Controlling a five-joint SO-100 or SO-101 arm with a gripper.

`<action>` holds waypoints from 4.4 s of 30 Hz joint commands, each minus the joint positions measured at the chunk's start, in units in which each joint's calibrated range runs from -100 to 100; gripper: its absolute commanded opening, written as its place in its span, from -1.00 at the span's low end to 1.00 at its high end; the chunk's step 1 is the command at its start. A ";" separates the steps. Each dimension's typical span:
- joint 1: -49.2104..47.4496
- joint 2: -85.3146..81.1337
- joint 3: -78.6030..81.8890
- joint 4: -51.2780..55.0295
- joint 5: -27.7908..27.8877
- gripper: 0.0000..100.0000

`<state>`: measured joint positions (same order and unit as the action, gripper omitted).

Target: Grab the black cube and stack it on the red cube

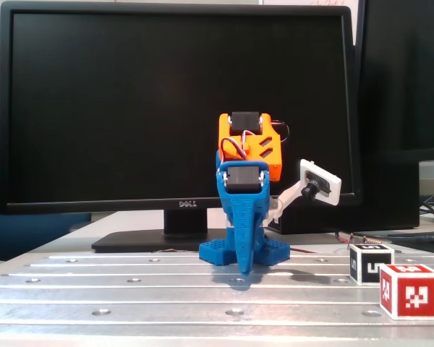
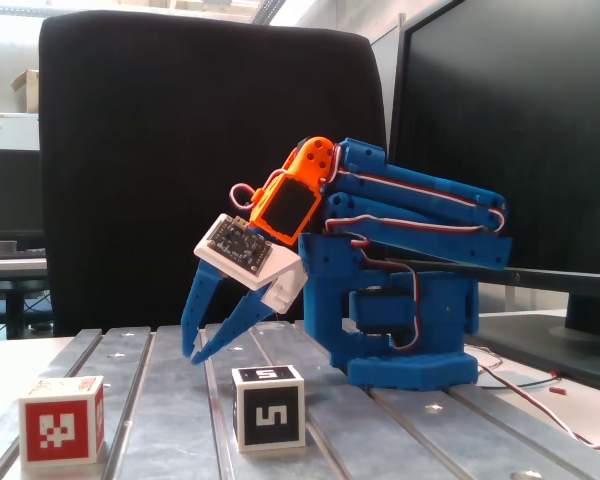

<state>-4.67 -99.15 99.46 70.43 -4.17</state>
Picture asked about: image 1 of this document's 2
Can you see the small circuit board with pins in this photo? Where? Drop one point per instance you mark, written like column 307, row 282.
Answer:
column 369, row 239

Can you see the red cube with white markers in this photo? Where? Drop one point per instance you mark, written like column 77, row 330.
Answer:
column 416, row 296

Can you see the blue and orange robot arm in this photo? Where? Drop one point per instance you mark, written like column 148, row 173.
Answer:
column 264, row 159

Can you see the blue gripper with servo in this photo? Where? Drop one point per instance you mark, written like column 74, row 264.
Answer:
column 243, row 211

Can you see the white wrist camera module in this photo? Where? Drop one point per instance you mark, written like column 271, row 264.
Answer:
column 329, row 182

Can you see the blue chair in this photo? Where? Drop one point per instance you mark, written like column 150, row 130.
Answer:
column 21, row 231

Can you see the black cube with white markers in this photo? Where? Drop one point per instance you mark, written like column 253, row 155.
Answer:
column 374, row 269

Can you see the black Dell monitor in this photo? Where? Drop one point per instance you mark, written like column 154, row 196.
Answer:
column 112, row 108

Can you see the black monitor without logo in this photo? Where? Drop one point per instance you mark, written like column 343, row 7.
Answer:
column 401, row 72

